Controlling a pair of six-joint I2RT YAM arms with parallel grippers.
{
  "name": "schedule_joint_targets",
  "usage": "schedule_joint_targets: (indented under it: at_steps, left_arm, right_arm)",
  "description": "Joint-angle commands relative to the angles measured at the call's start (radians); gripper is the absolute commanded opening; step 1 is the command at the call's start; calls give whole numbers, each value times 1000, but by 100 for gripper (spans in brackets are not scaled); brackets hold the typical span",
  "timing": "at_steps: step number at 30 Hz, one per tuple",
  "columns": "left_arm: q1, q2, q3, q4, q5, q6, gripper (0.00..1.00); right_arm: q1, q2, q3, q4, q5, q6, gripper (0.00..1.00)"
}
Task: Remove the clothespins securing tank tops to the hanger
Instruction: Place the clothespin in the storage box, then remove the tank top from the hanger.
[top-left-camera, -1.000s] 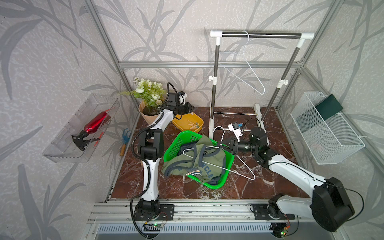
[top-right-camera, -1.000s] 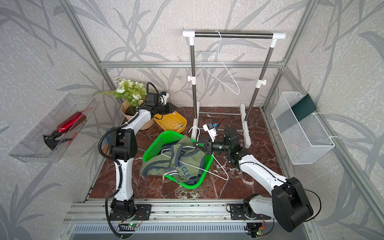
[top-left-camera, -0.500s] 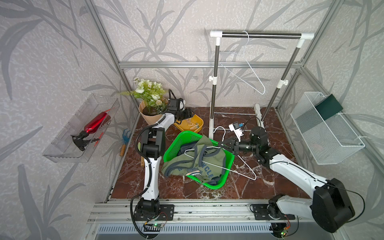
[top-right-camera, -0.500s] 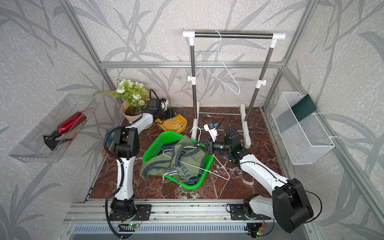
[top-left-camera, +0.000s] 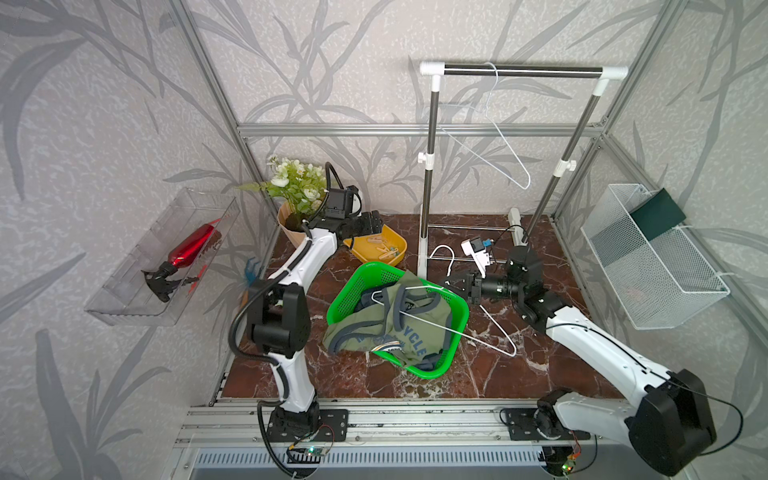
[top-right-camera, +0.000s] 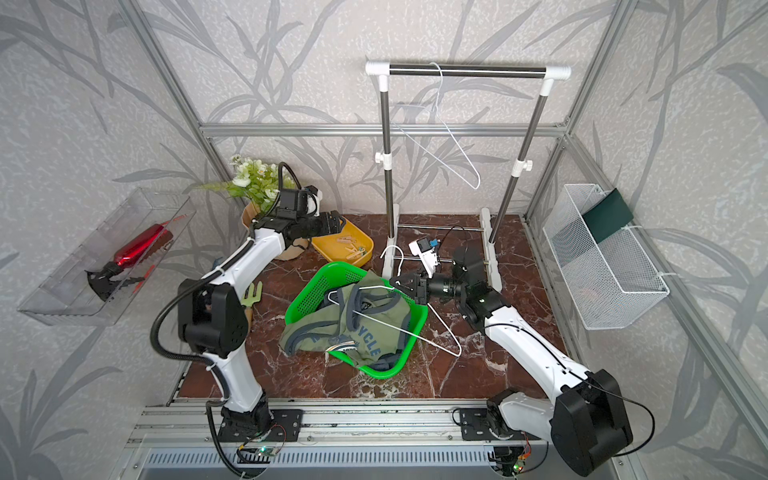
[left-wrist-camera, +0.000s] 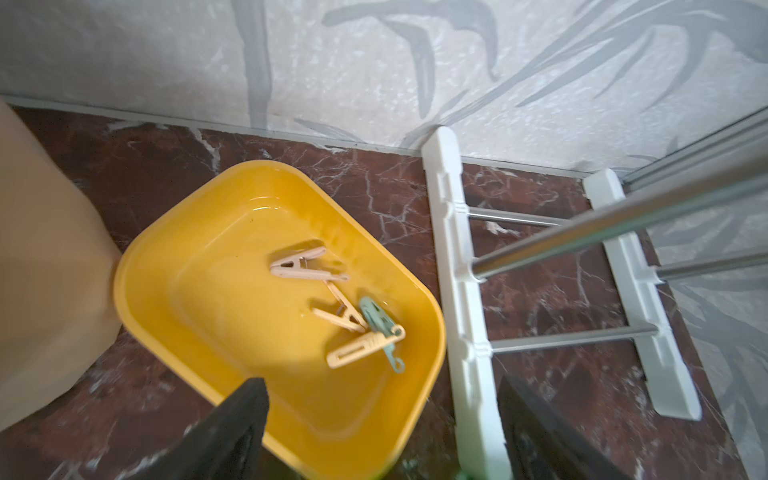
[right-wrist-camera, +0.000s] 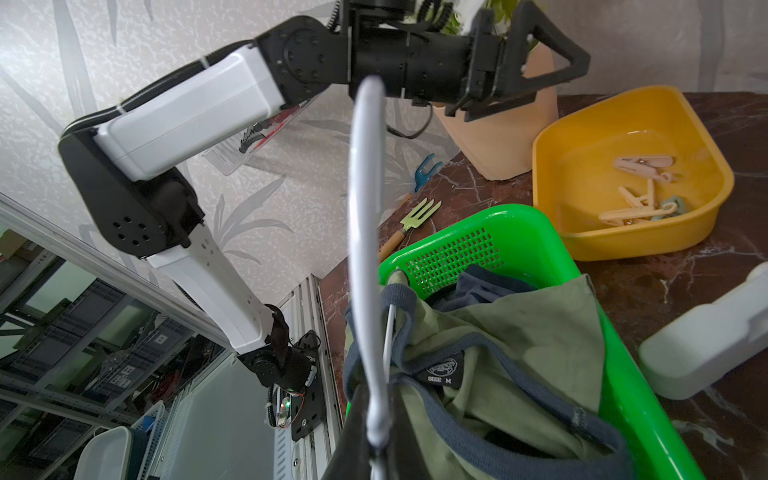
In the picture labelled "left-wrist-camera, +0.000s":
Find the yellow plastic tray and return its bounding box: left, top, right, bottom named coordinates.
left=114, top=161, right=445, bottom=479

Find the mint green clothespin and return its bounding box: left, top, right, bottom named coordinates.
left=359, top=296, right=405, bottom=374

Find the metal clothes rack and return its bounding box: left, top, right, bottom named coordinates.
left=422, top=111, right=767, bottom=479

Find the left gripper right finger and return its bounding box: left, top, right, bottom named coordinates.
left=497, top=375, right=628, bottom=479

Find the beige clothespin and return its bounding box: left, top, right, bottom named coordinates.
left=269, top=246, right=349, bottom=281

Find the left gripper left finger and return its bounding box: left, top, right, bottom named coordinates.
left=133, top=377, right=270, bottom=479

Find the wooden clothespin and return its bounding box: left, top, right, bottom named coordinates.
left=326, top=325, right=406, bottom=373
left=311, top=281, right=369, bottom=333

